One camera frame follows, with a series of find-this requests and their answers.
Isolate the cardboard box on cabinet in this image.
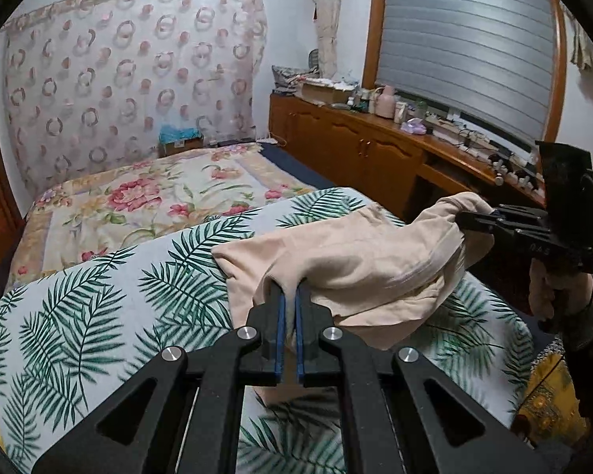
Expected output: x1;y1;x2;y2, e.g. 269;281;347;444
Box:
300;81;353;105

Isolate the palm leaf print sheet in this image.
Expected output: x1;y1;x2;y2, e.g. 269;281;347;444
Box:
0;187;533;473

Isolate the yellow patterned cushion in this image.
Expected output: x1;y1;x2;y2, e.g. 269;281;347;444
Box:
511;337;589;446

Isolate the patterned fabric bag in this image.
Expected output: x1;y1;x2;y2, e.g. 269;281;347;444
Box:
272;65;319;94

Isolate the floral quilt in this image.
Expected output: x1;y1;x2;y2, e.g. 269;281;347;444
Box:
6;142;330;289

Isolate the teal cloth on box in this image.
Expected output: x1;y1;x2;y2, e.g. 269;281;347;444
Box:
158;125;203;157

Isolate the beige tied curtain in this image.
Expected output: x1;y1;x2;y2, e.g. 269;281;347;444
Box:
315;0;342;78

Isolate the beige printed t-shirt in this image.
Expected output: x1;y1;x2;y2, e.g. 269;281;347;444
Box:
211;190;496;406

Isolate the grey window blind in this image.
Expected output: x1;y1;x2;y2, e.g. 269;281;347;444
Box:
377;0;555;145

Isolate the person right hand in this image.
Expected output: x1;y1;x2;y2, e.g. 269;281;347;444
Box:
528;259;593;334

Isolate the purple small object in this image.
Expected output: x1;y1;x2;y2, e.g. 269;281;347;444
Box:
400;118;427;135

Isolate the circle pattern lace curtain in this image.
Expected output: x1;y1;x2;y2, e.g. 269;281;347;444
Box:
4;0;268;196

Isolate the long wooden cabinet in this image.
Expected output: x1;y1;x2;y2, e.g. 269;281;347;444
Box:
269;94;544;222

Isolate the pink thermos jug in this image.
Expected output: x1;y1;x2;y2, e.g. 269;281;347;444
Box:
375;86;396;120

